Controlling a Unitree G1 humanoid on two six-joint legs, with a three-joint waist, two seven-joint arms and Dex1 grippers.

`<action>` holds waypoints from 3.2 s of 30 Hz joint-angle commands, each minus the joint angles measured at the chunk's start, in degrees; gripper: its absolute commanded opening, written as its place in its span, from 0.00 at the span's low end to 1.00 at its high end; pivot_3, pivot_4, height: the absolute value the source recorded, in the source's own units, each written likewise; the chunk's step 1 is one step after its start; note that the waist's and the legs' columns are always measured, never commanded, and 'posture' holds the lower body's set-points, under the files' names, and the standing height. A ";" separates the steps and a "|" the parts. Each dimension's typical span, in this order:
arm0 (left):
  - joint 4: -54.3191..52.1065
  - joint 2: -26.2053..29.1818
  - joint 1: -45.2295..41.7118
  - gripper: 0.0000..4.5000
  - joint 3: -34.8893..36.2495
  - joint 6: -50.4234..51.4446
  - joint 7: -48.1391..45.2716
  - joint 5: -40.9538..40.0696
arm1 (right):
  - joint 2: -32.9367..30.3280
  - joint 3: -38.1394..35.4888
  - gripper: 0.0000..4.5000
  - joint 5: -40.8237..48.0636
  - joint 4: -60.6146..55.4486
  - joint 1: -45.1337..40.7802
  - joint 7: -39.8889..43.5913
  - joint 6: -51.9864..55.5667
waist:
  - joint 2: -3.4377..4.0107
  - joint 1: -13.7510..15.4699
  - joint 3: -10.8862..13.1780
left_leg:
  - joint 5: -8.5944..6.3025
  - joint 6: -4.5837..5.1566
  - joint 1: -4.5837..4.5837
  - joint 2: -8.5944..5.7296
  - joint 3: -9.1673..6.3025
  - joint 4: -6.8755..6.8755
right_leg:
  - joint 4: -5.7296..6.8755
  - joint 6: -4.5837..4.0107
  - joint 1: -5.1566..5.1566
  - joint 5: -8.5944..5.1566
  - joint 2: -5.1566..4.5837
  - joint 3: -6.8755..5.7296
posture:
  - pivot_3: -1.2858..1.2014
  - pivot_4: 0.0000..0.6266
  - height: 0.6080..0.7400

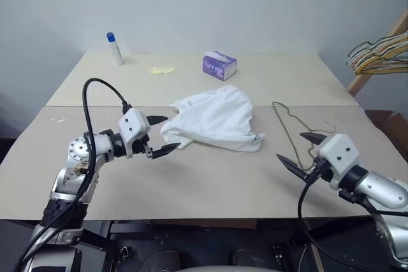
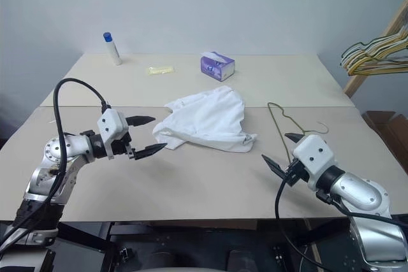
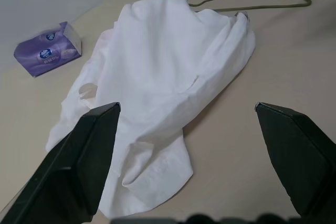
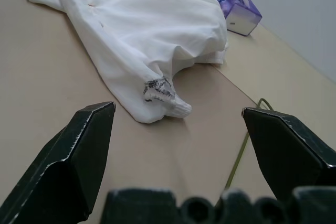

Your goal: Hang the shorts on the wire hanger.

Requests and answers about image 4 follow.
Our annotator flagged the white shirt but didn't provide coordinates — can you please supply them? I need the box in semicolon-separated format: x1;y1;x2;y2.
20;0;230;125

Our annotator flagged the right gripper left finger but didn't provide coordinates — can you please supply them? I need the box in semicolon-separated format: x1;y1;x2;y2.
0;101;117;224

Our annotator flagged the purple tissue box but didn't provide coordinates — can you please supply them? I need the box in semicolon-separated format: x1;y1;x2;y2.
211;0;263;37

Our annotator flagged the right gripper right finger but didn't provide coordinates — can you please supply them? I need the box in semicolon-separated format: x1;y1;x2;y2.
241;107;336;201

